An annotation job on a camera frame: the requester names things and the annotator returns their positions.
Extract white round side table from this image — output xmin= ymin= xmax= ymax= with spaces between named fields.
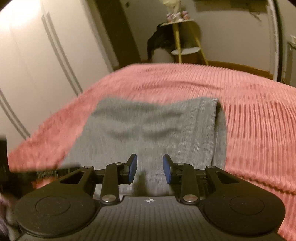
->
xmin=159 ymin=19 xmax=209 ymax=65

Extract flower bouquet on table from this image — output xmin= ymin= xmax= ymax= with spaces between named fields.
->
xmin=161 ymin=0 xmax=190 ymax=23

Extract white wardrobe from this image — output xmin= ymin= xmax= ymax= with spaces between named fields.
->
xmin=1 ymin=1 xmax=112 ymax=150

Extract black garment on table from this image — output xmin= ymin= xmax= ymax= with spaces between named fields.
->
xmin=147 ymin=24 xmax=175 ymax=61

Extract white door frame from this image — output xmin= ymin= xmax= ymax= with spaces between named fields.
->
xmin=266 ymin=0 xmax=283 ymax=82

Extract pink ribbed bedspread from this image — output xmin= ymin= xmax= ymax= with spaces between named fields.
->
xmin=9 ymin=64 xmax=295 ymax=240

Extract person left hand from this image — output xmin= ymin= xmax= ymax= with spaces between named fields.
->
xmin=1 ymin=193 xmax=20 ymax=240

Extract grey sweatpants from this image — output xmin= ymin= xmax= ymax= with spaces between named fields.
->
xmin=63 ymin=97 xmax=227 ymax=196

